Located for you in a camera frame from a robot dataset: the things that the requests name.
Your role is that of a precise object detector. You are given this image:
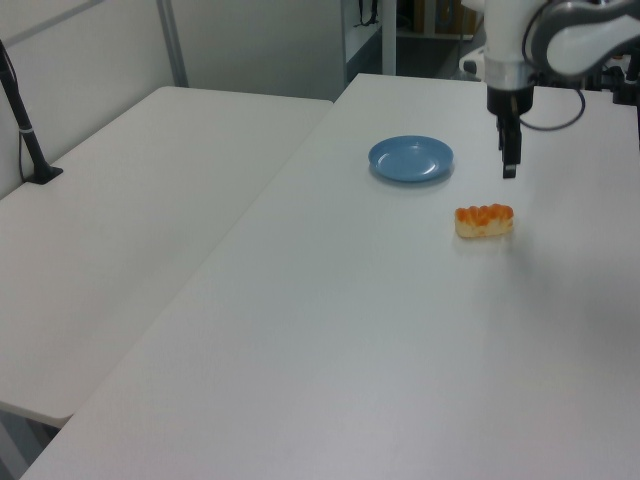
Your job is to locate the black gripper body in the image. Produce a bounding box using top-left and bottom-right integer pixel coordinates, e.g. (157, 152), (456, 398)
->
(486, 85), (535, 121)

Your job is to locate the orange glazed bread loaf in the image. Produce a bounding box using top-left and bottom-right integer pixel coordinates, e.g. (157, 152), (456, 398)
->
(453, 202), (516, 240)

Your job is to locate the blue round plate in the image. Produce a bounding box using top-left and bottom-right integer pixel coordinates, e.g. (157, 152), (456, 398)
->
(368, 134), (455, 186)

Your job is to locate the white side table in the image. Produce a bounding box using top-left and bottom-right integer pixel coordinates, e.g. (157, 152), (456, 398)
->
(0, 85), (335, 429)

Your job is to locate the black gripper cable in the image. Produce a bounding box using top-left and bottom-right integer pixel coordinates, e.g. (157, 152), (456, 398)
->
(510, 4), (588, 133)

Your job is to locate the black hanging strap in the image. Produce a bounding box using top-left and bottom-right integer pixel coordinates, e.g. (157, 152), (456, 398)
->
(353, 0), (380, 29)

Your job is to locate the grey metal partition post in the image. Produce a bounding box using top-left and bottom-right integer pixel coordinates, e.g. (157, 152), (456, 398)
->
(155, 0), (190, 89)

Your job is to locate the black camera stand with zip-tie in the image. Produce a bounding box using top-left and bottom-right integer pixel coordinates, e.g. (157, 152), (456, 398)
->
(0, 38), (65, 187)

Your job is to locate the thin black stand cable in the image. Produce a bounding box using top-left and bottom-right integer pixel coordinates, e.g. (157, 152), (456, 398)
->
(17, 130), (29, 182)

